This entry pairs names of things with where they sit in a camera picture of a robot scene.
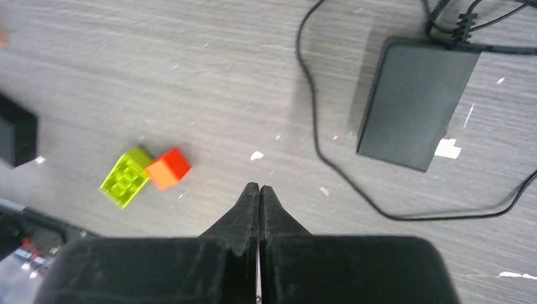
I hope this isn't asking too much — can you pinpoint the green lego brick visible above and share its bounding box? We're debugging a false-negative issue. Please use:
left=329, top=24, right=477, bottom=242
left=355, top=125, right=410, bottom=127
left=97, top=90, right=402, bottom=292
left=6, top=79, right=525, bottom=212
left=99, top=146, right=153, bottom=209

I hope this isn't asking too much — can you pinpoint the black power adapter with cord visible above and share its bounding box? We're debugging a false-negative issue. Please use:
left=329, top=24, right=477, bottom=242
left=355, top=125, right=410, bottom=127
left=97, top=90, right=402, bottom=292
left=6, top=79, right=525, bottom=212
left=296, top=0, right=537, bottom=222

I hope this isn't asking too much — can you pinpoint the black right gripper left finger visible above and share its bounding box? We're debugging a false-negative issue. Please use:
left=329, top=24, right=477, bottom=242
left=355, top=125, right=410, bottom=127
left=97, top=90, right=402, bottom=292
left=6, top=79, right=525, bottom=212
left=200, top=182, right=260, bottom=303

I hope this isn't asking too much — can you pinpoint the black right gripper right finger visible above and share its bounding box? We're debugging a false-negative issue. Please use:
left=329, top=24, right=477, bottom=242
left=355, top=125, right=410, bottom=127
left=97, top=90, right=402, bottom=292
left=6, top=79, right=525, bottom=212
left=259, top=186, right=312, bottom=303

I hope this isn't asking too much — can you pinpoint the orange-red cube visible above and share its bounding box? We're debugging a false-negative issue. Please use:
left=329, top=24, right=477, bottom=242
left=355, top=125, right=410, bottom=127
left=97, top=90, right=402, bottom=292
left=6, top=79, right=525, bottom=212
left=144, top=148, right=191, bottom=191

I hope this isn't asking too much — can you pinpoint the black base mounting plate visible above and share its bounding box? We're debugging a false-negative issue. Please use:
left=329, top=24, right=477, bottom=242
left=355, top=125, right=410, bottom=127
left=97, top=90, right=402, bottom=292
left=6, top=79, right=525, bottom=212
left=1, top=198, right=100, bottom=260

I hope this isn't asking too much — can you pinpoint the black network switch box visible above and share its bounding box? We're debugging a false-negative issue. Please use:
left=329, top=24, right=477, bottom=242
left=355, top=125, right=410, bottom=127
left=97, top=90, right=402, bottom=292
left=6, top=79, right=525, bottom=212
left=1, top=92, right=38, bottom=168

